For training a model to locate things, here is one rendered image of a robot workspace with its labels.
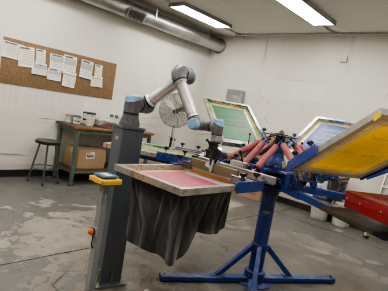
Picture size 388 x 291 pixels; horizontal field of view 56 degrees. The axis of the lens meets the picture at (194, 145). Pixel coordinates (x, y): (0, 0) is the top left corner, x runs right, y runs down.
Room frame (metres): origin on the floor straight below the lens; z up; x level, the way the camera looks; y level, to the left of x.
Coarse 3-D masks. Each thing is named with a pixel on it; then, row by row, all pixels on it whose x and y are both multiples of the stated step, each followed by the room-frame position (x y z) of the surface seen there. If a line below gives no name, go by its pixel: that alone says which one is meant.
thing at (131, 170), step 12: (120, 168) 2.18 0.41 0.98; (132, 168) 2.28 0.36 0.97; (144, 168) 2.36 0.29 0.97; (156, 168) 2.44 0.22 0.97; (168, 168) 2.52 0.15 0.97; (180, 168) 2.61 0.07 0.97; (144, 180) 2.03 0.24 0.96; (156, 180) 1.97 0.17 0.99; (252, 180) 2.48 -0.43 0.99; (180, 192) 1.84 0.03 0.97; (192, 192) 1.90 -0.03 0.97; (204, 192) 1.98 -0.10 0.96; (216, 192) 2.06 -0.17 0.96
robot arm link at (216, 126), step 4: (216, 120) 2.47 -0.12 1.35; (220, 120) 2.46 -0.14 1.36; (212, 124) 2.48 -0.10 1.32; (216, 124) 2.46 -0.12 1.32; (220, 124) 2.46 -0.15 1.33; (212, 128) 2.47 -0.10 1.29; (216, 128) 2.46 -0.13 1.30; (220, 128) 2.46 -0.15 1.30; (212, 132) 2.47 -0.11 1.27; (216, 132) 2.46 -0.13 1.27; (220, 132) 2.46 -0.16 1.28
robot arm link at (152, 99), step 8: (192, 72) 2.62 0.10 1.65; (192, 80) 2.65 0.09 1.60; (160, 88) 2.71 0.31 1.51; (168, 88) 2.68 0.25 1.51; (176, 88) 2.68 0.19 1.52; (144, 96) 2.76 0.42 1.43; (152, 96) 2.73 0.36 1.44; (160, 96) 2.72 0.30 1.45; (152, 104) 2.75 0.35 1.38; (144, 112) 2.79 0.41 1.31
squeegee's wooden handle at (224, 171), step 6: (192, 162) 2.59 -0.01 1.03; (198, 162) 2.55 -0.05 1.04; (204, 162) 2.52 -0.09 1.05; (198, 168) 2.55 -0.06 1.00; (204, 168) 2.51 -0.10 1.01; (216, 168) 2.45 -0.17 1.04; (222, 168) 2.41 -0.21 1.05; (228, 168) 2.39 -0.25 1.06; (222, 174) 2.41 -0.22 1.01; (228, 174) 2.38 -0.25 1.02; (234, 174) 2.35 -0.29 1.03
